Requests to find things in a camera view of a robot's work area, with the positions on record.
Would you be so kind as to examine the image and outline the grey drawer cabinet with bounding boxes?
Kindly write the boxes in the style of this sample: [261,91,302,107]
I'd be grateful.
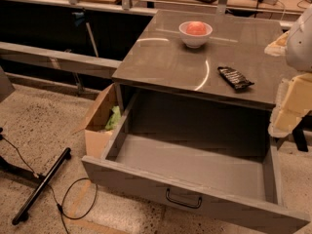
[113,11,299,119]

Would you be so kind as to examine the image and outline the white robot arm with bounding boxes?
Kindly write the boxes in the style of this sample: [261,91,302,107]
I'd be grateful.
[264,6,312,137]

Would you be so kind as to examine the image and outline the white ceramic bowl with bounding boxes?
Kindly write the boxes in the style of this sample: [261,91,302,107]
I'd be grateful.
[178,21,213,48]

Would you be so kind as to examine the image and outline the black floor cable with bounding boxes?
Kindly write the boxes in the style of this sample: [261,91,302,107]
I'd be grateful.
[0,134,98,234]

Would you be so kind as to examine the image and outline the grey metal rail beam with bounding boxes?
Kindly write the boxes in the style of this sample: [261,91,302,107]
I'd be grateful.
[0,42,121,79]

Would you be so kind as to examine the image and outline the black snack packet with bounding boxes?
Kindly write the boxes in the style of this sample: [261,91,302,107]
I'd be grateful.
[217,66,254,90]

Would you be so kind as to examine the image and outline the grey top drawer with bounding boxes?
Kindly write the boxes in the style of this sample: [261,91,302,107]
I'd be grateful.
[83,90,310,234]

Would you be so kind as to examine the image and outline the black stand base bar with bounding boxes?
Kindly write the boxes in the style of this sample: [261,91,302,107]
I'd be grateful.
[12,147,71,225]

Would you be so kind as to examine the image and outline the green plastic bag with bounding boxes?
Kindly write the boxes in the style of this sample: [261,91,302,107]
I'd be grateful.
[105,106,121,131]

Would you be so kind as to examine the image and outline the brown cardboard box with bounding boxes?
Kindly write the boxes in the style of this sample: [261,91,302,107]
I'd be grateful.
[73,85,118,158]

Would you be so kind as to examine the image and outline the red apple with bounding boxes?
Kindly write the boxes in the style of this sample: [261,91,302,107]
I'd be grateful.
[186,21,207,35]

